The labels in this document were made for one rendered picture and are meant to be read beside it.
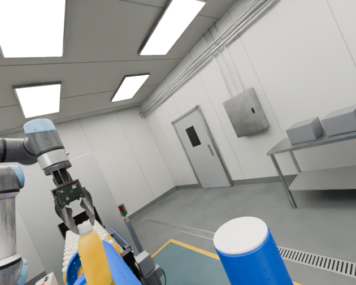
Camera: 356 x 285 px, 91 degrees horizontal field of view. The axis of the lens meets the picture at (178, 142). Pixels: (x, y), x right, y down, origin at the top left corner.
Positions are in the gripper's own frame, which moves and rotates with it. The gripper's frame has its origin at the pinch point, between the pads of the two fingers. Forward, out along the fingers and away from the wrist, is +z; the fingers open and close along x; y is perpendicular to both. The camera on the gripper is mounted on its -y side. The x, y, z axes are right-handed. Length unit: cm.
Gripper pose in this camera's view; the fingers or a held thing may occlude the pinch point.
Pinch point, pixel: (84, 225)
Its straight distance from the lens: 67.5
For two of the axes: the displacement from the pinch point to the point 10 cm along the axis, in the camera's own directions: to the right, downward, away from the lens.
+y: 4.7, -2.6, -8.4
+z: 4.3, 9.0, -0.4
